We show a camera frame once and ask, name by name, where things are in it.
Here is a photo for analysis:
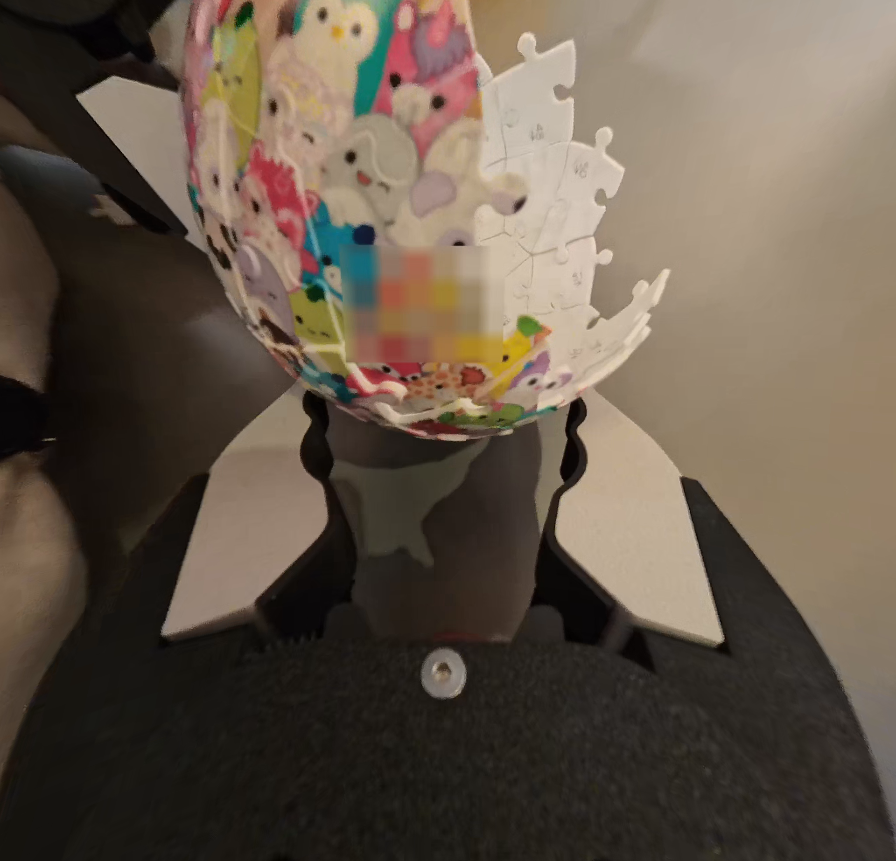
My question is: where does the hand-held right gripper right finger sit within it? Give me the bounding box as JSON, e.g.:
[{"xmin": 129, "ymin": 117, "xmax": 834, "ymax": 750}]
[{"xmin": 533, "ymin": 398, "xmax": 727, "ymax": 651}]

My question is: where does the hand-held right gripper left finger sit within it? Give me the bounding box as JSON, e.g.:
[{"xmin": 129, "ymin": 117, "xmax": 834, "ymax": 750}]
[{"xmin": 161, "ymin": 391, "xmax": 359, "ymax": 651}]

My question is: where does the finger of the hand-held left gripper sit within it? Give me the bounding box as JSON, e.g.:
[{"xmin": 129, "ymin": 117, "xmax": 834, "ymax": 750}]
[{"xmin": 76, "ymin": 74, "xmax": 191, "ymax": 237}]

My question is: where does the colourful puzzle ball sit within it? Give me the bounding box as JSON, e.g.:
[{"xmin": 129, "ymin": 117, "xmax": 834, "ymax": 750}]
[{"xmin": 178, "ymin": 0, "xmax": 672, "ymax": 442}]

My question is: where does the black strap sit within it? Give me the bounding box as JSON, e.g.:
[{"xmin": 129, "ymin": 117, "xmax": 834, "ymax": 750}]
[{"xmin": 0, "ymin": 377, "xmax": 51, "ymax": 458}]

